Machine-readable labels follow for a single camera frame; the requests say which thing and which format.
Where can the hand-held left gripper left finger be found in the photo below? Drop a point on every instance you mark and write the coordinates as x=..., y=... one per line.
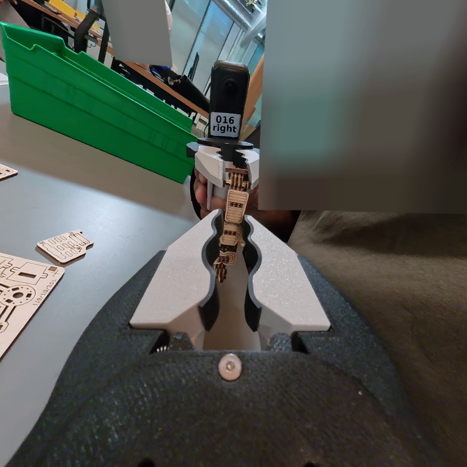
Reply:
x=175, y=288

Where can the small wooden parts card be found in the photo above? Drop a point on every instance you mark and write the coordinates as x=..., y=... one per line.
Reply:
x=64, y=248

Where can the green plastic bin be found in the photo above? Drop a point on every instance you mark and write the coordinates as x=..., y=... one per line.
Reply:
x=91, y=109

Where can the small wooden puzzle model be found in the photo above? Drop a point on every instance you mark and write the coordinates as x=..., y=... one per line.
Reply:
x=236, y=204

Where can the large wooden parts sheet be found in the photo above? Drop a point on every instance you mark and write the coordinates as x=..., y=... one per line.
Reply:
x=22, y=292

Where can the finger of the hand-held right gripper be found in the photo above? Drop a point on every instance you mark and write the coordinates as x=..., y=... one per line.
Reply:
x=209, y=164
x=254, y=167

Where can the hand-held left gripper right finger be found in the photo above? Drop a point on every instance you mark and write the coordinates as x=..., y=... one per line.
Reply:
x=288, y=292

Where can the wooden workbench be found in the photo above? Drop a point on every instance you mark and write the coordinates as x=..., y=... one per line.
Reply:
x=43, y=12

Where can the person's right hand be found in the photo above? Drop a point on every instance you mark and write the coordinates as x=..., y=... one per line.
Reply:
x=200, y=189

